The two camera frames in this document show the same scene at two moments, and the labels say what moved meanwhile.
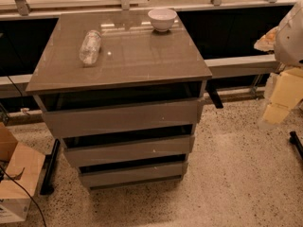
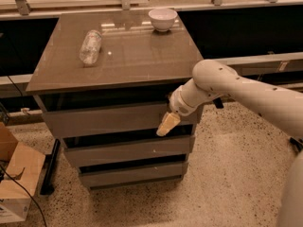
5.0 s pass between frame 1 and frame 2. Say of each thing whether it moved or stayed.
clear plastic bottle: stayed
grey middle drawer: stayed
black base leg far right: stayed
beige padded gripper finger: moved
